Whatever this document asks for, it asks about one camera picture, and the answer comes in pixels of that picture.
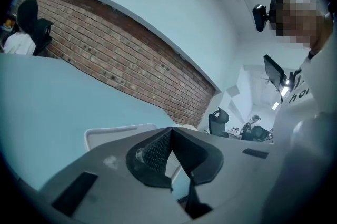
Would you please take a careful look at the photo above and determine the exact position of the light blue partition panel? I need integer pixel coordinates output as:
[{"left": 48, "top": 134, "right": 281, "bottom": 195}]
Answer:
[{"left": 0, "top": 53, "right": 172, "bottom": 192}]

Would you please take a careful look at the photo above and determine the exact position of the white plastic tray item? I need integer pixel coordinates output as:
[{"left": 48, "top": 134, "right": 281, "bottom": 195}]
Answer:
[{"left": 84, "top": 123, "right": 183, "bottom": 184}]

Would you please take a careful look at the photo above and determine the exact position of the black office chair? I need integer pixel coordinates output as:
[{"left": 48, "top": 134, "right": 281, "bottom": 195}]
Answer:
[
  {"left": 208, "top": 107, "right": 230, "bottom": 137},
  {"left": 31, "top": 18, "right": 55, "bottom": 57},
  {"left": 249, "top": 125, "right": 272, "bottom": 142}
]

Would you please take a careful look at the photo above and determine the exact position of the person's head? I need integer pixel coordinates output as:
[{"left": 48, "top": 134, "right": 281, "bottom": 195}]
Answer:
[{"left": 269, "top": 0, "right": 334, "bottom": 61}]

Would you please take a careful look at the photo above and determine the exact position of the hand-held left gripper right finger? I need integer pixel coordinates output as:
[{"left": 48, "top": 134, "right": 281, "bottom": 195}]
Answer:
[{"left": 171, "top": 127, "right": 280, "bottom": 224}]

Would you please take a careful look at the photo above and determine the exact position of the person's white shirt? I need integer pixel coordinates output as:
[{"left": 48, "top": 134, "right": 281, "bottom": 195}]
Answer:
[{"left": 271, "top": 40, "right": 337, "bottom": 224}]

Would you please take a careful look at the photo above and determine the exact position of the black head-worn camera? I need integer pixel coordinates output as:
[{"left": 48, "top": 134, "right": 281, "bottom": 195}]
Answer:
[{"left": 252, "top": 4, "right": 270, "bottom": 33}]

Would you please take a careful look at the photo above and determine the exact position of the black monitor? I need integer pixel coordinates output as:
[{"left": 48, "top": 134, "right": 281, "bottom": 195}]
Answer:
[{"left": 263, "top": 54, "right": 288, "bottom": 92}]

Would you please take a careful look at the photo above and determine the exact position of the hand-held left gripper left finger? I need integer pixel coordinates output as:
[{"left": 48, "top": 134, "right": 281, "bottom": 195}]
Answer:
[{"left": 39, "top": 126, "right": 196, "bottom": 224}]

